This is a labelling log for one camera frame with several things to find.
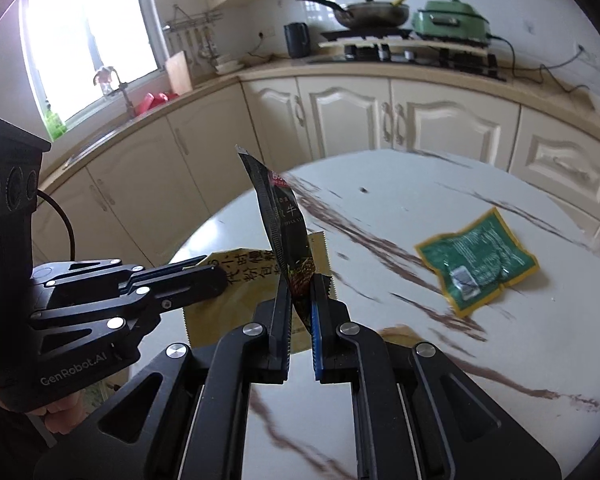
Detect person's left hand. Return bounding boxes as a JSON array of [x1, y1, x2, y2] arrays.
[[0, 392, 88, 436]]

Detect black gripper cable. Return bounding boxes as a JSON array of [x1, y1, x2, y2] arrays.
[[37, 189, 76, 263]]

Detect cream lower cabinets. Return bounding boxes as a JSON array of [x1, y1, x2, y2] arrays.
[[30, 67, 600, 271]]

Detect black snack packet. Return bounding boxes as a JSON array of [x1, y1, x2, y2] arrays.
[[236, 145, 315, 336]]

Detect wooden cutting board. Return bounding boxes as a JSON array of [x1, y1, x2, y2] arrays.
[[165, 50, 193, 97]]

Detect green electric cooker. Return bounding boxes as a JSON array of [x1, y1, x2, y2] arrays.
[[411, 0, 493, 47]]

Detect black wok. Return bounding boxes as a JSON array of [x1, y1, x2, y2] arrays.
[[295, 0, 415, 31]]

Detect round white marble table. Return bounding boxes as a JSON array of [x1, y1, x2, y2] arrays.
[[170, 149, 600, 480]]

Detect hanging utensil rack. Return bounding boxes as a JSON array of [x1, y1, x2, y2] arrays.
[[162, 4, 218, 68]]

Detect stack of white bowls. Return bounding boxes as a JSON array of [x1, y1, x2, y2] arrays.
[[214, 52, 246, 75]]

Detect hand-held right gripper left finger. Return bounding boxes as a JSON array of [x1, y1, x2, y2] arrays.
[[32, 275, 293, 480]]

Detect black electric kettle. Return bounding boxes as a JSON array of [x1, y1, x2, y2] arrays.
[[284, 21, 312, 59]]

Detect pale yellow powder packet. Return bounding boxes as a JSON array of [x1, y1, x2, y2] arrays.
[[170, 231, 337, 348]]

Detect metal faucet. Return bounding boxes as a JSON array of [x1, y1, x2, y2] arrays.
[[94, 66, 135, 121]]

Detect red plastic basin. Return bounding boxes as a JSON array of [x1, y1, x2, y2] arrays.
[[132, 91, 170, 118]]

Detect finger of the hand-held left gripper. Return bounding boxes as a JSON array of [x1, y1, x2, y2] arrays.
[[31, 258, 224, 297], [29, 278, 229, 357]]

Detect kitchen window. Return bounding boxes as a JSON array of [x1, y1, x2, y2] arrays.
[[22, 0, 163, 133]]

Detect green yellow-edged seasoning packet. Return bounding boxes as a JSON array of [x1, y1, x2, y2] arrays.
[[414, 206, 540, 318]]

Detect black power cable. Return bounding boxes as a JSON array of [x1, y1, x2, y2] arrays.
[[487, 34, 593, 96]]

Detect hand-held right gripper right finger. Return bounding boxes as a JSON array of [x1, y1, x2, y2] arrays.
[[309, 274, 563, 480]]

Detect black gas stove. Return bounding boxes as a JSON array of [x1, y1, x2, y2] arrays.
[[307, 42, 508, 83]]

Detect green dish soap bottle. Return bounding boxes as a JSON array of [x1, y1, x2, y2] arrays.
[[42, 105, 68, 141]]

